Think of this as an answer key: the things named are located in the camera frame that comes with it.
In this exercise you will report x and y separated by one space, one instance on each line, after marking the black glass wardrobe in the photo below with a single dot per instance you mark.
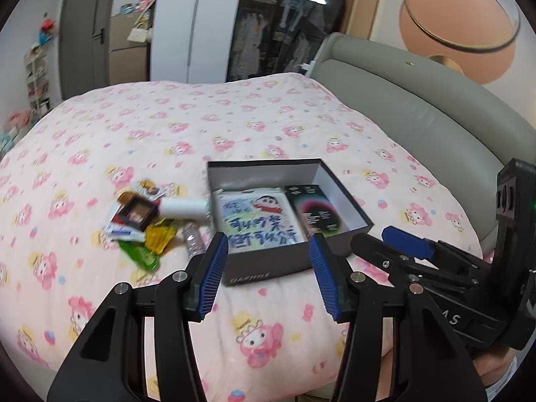
259 29

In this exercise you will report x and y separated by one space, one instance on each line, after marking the black shoe box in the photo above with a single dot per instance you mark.
272 266

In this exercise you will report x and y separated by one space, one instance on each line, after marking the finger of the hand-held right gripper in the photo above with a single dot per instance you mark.
408 245
377 253

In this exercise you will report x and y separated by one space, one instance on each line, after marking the beige cabinet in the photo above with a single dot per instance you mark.
125 63

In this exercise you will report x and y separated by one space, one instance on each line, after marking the white and blue packet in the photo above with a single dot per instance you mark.
121 232

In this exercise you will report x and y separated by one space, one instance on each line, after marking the pink cartoon printed blanket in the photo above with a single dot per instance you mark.
167 134

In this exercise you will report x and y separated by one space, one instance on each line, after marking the pile of plush toys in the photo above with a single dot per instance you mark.
14 130

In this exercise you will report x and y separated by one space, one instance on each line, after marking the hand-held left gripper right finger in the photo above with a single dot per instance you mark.
326 280

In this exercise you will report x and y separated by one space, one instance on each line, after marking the cartoon sticker card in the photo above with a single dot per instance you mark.
148 188

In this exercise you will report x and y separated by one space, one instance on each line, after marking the toys on cabinet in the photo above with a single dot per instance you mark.
138 4

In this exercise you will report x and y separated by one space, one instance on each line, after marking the yellow packet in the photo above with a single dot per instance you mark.
159 236

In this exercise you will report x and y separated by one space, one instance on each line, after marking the dark brown card packet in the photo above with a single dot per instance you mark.
134 213

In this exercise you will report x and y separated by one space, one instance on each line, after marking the white roll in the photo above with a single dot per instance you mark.
184 208

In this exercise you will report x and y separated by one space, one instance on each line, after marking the white handbag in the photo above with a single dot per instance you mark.
137 34

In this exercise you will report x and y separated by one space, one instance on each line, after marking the person's right forearm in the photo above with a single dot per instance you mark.
494 368

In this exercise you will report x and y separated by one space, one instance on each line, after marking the green packet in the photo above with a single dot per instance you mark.
138 255

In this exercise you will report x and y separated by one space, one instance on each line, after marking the grey door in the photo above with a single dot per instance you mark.
83 42

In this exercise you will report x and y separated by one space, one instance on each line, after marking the grey padded bed headboard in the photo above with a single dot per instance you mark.
418 113

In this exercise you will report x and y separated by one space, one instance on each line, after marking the white wardrobe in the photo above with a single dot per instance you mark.
180 29

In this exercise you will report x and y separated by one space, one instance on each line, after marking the orange round wall decoration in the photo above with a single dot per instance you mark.
456 29

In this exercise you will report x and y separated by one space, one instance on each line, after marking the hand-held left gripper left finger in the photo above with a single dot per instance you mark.
213 276

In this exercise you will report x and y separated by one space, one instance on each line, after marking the white shelf rack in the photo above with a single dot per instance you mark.
37 83

